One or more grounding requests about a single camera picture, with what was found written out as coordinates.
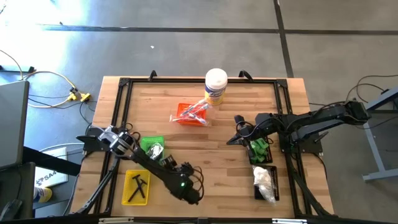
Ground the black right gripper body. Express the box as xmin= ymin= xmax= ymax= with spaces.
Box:
xmin=233 ymin=113 xmax=275 ymax=160

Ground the green plastic basket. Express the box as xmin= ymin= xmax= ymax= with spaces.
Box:
xmin=139 ymin=136 xmax=165 ymax=166

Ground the grey metal stand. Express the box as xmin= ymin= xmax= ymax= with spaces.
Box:
xmin=362 ymin=86 xmax=398 ymax=183

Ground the clear bag of black combs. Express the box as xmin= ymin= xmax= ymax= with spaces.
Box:
xmin=146 ymin=142 xmax=165 ymax=161

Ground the silver frame bracket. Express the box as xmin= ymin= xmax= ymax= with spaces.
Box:
xmin=98 ymin=217 xmax=134 ymax=224
xmin=272 ymin=218 xmax=308 ymax=224

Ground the blue toothbrush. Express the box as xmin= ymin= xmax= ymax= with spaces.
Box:
xmin=186 ymin=98 xmax=213 ymax=114

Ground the yellow plastic basket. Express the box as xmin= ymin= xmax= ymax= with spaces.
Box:
xmin=121 ymin=169 xmax=152 ymax=207

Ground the white floor cable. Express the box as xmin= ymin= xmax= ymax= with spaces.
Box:
xmin=20 ymin=70 xmax=82 ymax=109

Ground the person's yellow shoe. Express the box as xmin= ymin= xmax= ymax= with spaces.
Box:
xmin=33 ymin=186 xmax=53 ymax=203

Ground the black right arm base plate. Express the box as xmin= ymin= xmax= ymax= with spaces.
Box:
xmin=277 ymin=128 xmax=330 ymax=156

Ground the black floor cable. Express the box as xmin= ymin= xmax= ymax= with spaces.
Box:
xmin=309 ymin=73 xmax=398 ymax=131

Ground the orange plastic basket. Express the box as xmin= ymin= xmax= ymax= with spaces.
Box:
xmin=175 ymin=103 xmax=208 ymax=127

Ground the black plastic slotted basket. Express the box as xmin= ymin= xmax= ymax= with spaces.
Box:
xmin=248 ymin=133 xmax=275 ymax=165
xmin=252 ymin=164 xmax=280 ymax=202

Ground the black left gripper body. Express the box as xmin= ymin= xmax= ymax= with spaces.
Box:
xmin=159 ymin=154 xmax=196 ymax=177

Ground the Lysol wipes canister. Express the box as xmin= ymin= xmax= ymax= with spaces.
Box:
xmin=204 ymin=67 xmax=229 ymax=106

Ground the white printed box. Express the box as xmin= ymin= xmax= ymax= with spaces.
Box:
xmin=34 ymin=147 xmax=69 ymax=188

